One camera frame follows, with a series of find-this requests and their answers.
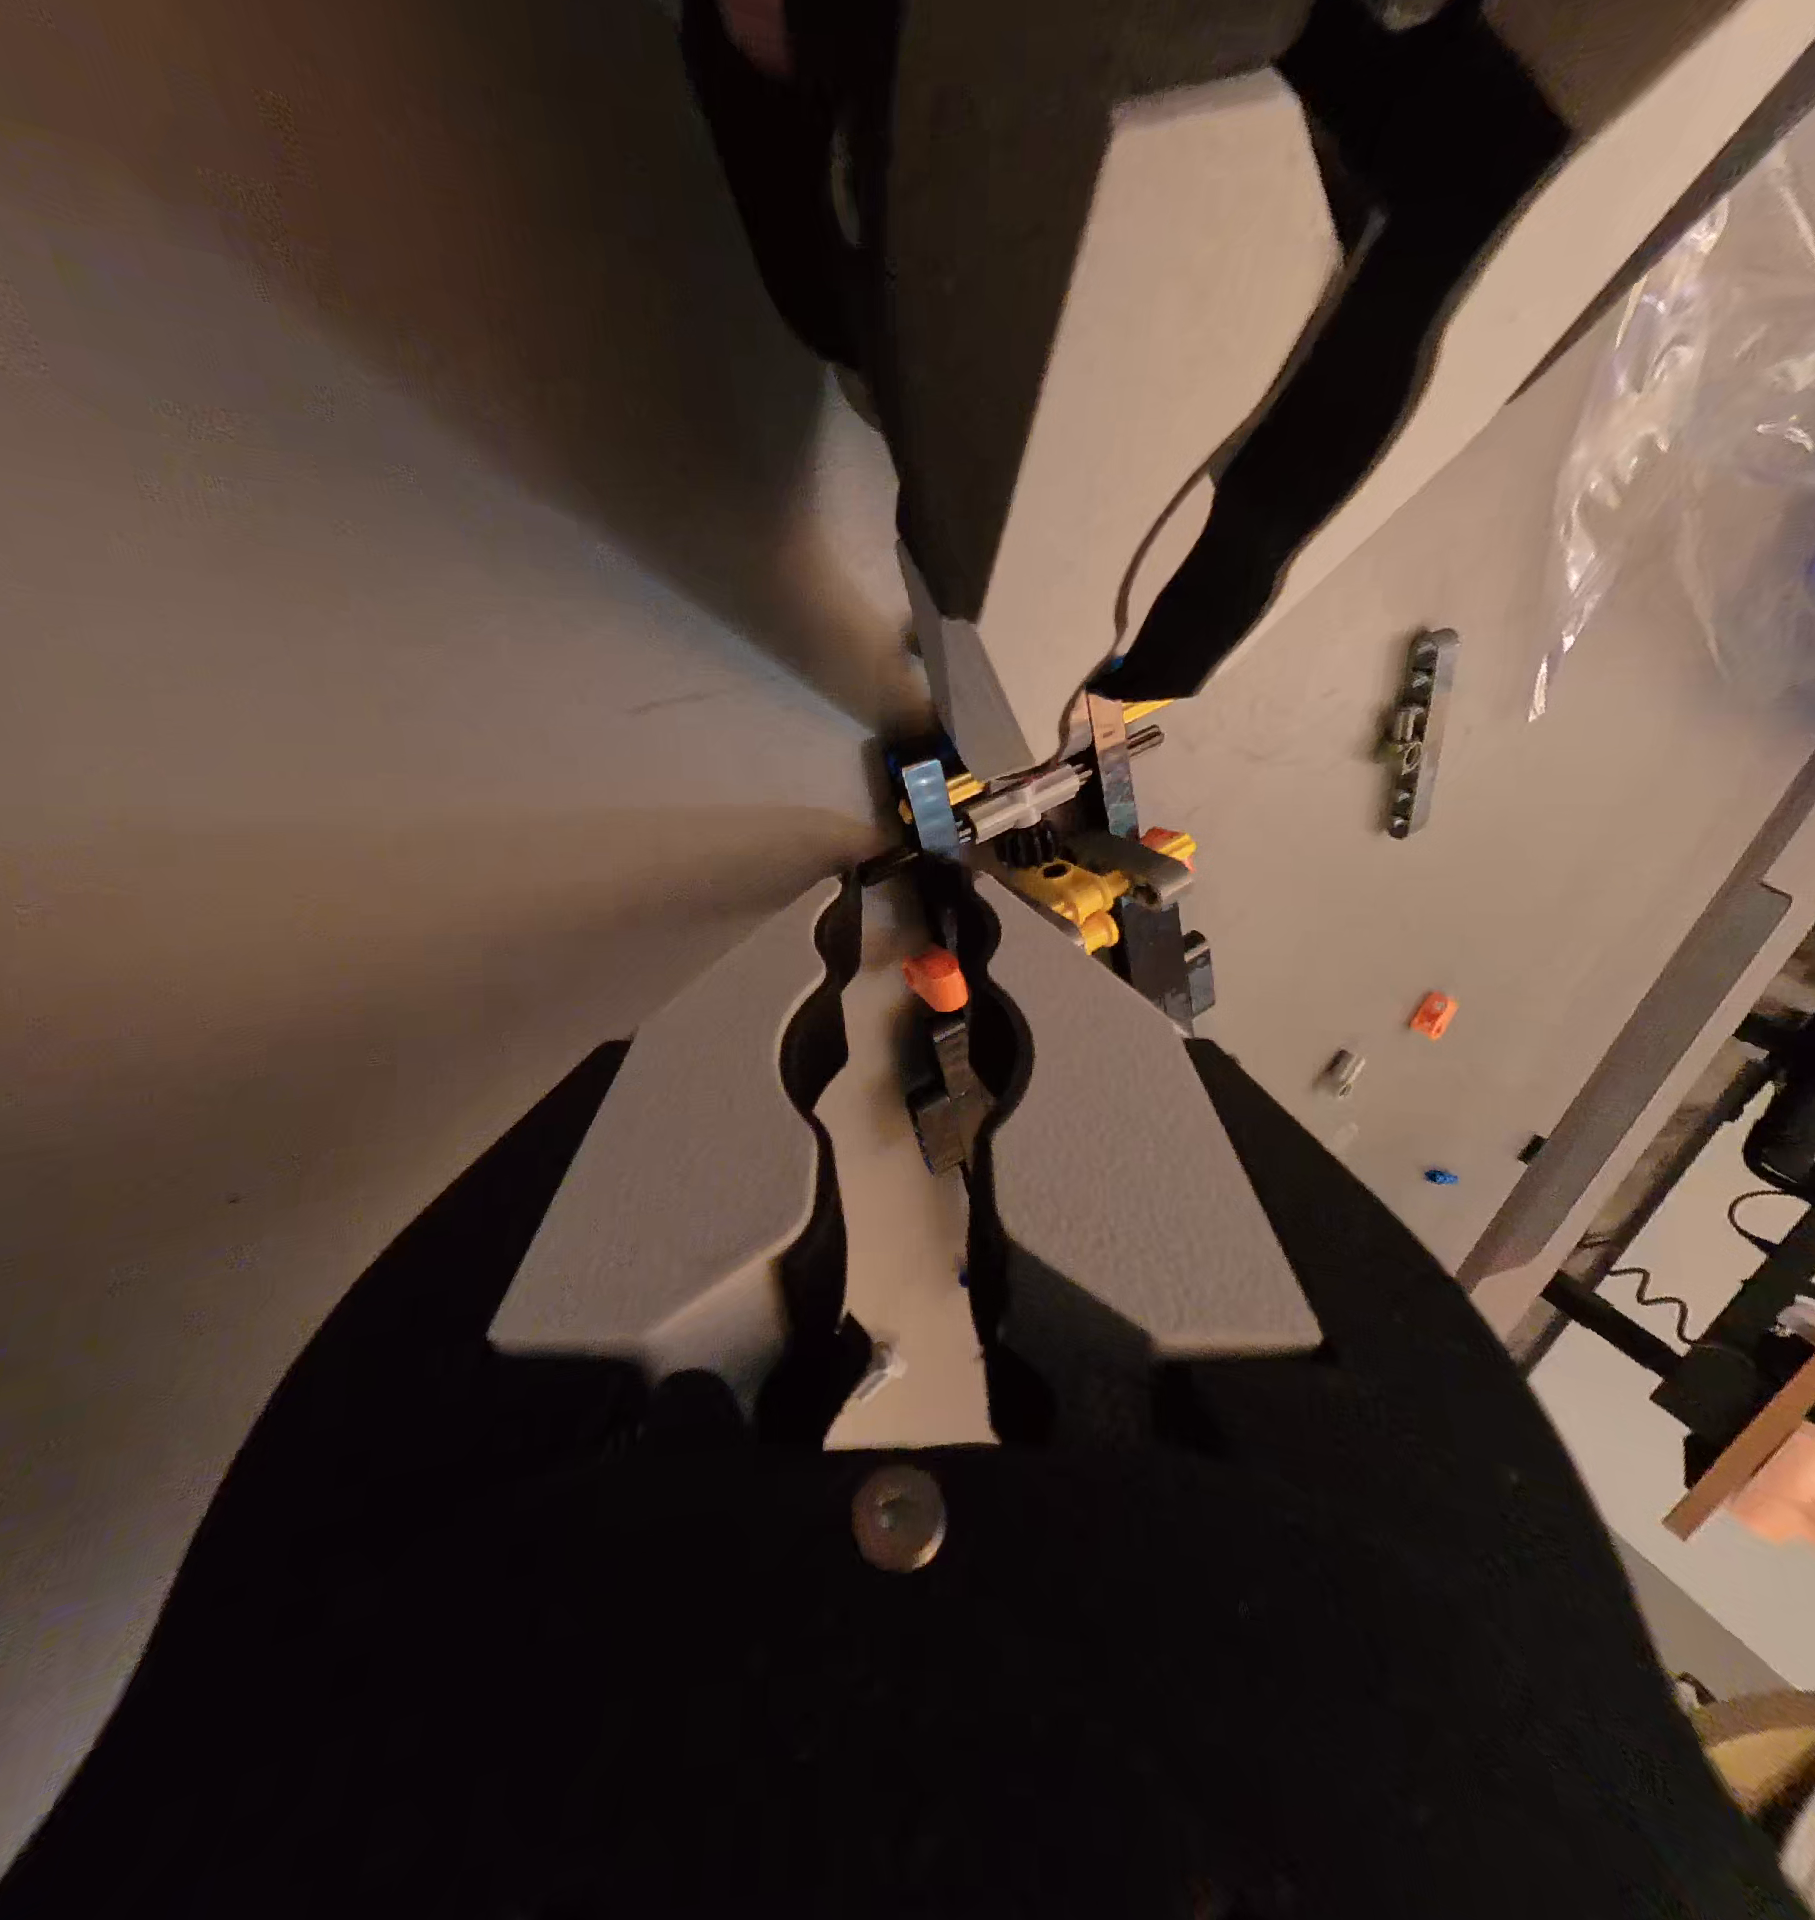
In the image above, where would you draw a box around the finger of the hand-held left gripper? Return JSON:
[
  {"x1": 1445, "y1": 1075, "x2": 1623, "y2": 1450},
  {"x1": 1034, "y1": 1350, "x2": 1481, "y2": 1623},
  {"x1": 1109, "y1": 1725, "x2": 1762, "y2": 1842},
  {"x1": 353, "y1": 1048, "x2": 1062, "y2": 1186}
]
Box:
[
  {"x1": 1109, "y1": 0, "x2": 1749, "y2": 700},
  {"x1": 881, "y1": 0, "x2": 1352, "y2": 771}
]

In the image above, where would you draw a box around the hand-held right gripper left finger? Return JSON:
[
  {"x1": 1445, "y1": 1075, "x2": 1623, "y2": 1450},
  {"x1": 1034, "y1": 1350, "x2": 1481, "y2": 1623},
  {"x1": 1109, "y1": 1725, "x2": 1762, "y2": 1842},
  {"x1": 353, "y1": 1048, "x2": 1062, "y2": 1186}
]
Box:
[{"x1": 488, "y1": 874, "x2": 877, "y2": 1446}]

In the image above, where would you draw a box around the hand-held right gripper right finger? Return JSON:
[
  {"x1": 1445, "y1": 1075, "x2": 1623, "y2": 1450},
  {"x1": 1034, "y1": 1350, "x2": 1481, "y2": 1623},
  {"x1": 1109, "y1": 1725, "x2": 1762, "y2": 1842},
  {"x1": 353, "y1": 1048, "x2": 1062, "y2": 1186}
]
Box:
[{"x1": 956, "y1": 883, "x2": 1321, "y2": 1446}]

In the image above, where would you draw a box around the lego car chassis assembly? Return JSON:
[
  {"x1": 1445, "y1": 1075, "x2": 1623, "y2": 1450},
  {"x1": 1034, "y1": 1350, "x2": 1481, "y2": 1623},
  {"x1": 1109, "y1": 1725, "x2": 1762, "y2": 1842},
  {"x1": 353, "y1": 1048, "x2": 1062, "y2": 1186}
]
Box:
[{"x1": 847, "y1": 690, "x2": 1200, "y2": 1175}]

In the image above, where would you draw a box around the grey lego beam with connector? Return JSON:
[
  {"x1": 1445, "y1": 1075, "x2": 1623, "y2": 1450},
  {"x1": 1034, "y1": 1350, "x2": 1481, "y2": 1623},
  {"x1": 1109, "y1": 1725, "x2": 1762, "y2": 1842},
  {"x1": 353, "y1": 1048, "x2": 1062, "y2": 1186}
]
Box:
[{"x1": 1372, "y1": 627, "x2": 1461, "y2": 841}]

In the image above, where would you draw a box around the clear plastic bag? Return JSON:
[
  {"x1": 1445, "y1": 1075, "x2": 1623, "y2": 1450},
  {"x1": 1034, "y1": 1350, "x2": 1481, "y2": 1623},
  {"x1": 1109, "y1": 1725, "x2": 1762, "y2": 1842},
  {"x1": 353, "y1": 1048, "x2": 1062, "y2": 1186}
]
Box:
[{"x1": 1534, "y1": 150, "x2": 1815, "y2": 727}]

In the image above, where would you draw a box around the brown wooden board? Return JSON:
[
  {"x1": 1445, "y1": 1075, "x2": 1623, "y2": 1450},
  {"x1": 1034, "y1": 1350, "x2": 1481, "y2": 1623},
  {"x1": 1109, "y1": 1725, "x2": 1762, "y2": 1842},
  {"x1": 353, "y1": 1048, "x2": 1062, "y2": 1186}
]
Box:
[{"x1": 1663, "y1": 1321, "x2": 1815, "y2": 1546}]

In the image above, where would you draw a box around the black coiled cable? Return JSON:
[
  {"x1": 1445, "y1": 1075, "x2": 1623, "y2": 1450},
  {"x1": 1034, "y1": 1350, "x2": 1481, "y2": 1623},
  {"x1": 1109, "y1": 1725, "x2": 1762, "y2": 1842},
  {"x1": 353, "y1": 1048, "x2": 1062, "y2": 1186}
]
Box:
[{"x1": 1586, "y1": 1259, "x2": 1715, "y2": 1351}]

